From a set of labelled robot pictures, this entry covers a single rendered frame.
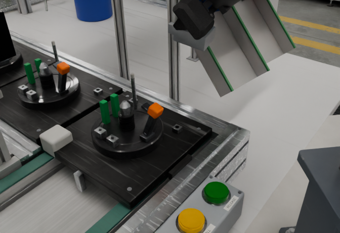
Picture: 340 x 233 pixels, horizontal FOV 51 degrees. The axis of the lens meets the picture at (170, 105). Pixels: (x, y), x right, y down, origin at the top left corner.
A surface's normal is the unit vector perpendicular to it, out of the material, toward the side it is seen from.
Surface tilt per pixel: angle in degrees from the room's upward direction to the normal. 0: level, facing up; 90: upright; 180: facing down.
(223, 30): 45
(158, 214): 0
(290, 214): 0
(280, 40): 90
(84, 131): 0
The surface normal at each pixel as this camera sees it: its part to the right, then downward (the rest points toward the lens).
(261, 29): 0.45, -0.29
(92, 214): -0.02, -0.82
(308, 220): -0.99, 0.08
